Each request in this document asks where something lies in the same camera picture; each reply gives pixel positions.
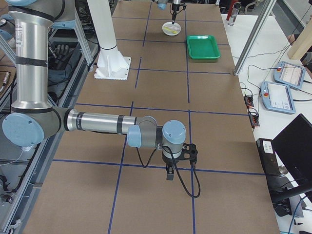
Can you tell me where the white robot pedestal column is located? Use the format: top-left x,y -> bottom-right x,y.
87,0 -> 131,80

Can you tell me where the wooden beam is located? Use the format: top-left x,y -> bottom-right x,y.
287,20 -> 312,59

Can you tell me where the near teach pendant tablet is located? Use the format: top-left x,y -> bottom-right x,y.
260,81 -> 296,114

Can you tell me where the teach pendant tablet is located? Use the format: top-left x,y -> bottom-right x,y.
273,61 -> 306,90
260,81 -> 296,114

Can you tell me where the far orange black hub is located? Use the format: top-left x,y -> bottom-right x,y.
243,88 -> 254,107

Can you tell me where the black mini computer box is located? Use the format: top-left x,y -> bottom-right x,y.
256,138 -> 280,176

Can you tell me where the far teach pendant tablet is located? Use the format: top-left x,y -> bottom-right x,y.
273,61 -> 306,90

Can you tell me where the white round plate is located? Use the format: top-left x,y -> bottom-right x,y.
162,21 -> 181,36

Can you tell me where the aluminium side frame rail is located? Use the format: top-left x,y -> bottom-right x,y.
0,43 -> 100,234

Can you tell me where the aluminium frame post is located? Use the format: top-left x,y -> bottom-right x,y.
234,0 -> 277,76

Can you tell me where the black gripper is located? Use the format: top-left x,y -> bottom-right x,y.
171,3 -> 178,24
162,156 -> 174,180

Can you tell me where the blue network cable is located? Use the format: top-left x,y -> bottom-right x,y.
287,195 -> 308,234

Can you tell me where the near orange black hub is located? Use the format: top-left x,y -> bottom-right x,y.
247,107 -> 260,130

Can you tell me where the orange black hub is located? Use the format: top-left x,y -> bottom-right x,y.
247,107 -> 260,130
243,88 -> 254,107

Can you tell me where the green plastic tray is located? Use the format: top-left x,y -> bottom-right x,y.
186,35 -> 220,59

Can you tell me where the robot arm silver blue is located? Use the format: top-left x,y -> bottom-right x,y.
2,0 -> 186,180
152,0 -> 183,24

